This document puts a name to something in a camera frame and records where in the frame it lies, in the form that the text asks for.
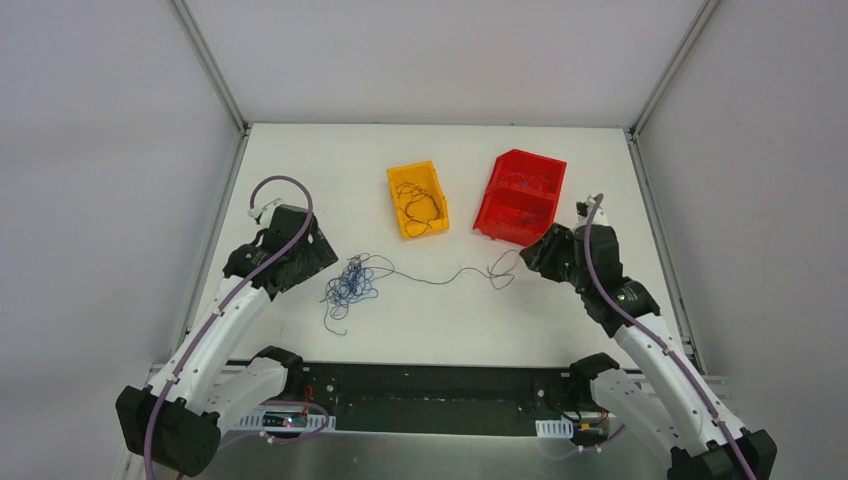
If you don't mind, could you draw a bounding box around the yellow plastic bin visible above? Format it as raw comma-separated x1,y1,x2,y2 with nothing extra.
386,161,450,240

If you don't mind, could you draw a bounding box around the white slotted cable duct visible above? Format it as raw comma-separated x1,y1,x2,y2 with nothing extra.
535,417,574,440
230,407,326,435

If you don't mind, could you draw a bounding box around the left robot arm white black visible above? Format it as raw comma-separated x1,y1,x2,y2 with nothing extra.
116,201,338,477

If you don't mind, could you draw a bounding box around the red plastic bin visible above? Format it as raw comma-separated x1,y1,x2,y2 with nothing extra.
473,149,567,247

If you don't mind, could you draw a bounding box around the left white slotted cable duct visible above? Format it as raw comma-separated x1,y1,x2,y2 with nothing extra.
230,407,326,435

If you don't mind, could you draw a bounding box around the aluminium frame rail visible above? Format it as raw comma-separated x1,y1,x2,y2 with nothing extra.
139,362,738,420

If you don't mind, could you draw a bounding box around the right white slotted cable duct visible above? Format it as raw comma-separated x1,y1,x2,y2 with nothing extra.
535,417,574,440

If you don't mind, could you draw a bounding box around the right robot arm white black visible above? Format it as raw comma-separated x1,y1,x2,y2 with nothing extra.
520,194,777,479

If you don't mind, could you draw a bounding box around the black striped single wire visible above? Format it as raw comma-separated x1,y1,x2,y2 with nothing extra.
394,182,444,238

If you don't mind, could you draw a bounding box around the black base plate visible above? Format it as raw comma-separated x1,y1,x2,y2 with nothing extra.
239,360,631,439

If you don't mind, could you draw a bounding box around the blue wire bundle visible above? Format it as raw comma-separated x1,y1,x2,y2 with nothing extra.
320,252,396,338

